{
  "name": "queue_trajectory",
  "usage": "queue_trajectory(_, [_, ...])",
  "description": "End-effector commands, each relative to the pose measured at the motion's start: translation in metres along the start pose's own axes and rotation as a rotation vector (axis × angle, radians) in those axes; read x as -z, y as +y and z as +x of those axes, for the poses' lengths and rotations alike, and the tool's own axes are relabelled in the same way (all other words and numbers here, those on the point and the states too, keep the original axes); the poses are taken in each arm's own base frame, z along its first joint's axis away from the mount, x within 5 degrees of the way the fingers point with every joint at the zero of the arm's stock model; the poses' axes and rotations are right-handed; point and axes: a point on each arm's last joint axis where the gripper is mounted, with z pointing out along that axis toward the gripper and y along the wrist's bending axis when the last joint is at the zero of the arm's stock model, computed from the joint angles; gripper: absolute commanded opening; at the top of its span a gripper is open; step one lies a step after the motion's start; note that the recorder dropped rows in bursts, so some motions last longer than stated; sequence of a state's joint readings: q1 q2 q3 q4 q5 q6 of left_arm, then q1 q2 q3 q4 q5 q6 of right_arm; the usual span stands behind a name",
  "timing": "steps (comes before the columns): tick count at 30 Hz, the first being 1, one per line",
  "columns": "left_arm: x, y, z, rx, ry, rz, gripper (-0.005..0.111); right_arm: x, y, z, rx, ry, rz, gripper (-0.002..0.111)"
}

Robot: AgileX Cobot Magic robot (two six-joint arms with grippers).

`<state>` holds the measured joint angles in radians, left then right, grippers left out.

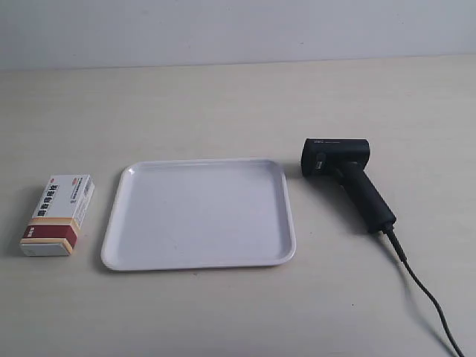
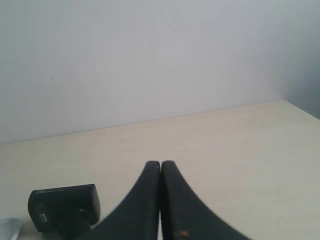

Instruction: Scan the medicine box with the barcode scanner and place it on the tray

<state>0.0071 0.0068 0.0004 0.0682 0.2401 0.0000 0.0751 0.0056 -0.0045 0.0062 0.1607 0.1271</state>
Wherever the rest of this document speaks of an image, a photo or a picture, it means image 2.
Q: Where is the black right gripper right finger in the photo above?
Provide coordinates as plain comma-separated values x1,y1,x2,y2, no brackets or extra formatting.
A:
160,160,244,240

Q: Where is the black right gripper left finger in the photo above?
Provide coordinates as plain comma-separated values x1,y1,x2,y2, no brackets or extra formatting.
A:
83,161,161,240

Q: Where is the black handheld barcode scanner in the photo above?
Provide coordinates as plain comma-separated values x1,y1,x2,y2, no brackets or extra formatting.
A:
27,184,101,240

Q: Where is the white plastic tray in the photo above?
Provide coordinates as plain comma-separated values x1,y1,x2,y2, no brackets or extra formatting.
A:
0,217,22,240

